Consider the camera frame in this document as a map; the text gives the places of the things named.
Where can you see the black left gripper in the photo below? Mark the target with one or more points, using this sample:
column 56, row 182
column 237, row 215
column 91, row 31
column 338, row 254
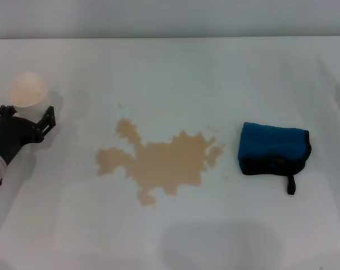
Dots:
column 9, row 135

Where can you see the white paper cup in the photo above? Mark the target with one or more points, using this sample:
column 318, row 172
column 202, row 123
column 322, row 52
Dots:
column 27, row 90

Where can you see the blue rag with black trim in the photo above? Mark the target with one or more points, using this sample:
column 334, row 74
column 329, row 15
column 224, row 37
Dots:
column 268, row 143

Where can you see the brown liquid stain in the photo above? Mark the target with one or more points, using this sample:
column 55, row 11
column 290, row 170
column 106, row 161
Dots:
column 164, row 163

